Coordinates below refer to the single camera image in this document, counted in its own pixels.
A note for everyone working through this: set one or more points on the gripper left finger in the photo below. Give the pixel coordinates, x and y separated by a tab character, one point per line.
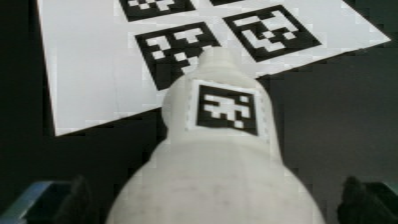
53	203

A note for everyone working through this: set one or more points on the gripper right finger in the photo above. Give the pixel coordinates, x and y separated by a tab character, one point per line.
367	202

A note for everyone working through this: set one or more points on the white lamp bulb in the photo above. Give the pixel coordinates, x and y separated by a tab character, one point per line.
215	180

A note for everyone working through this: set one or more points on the white tag sheet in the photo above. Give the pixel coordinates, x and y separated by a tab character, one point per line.
122	45

